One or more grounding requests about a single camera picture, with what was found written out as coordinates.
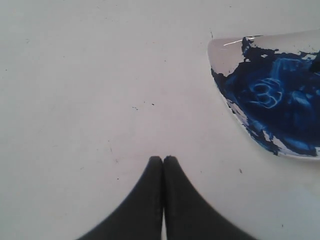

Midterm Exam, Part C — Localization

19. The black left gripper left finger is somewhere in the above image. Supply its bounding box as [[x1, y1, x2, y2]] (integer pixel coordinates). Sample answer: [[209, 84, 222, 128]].
[[80, 156, 163, 240]]

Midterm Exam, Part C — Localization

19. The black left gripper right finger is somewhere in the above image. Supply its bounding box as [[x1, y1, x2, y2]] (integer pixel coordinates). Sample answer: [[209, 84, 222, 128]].
[[163, 156, 254, 240]]

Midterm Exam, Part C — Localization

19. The white square paint plate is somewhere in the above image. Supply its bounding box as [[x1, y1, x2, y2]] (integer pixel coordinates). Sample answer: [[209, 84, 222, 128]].
[[207, 29, 320, 161]]

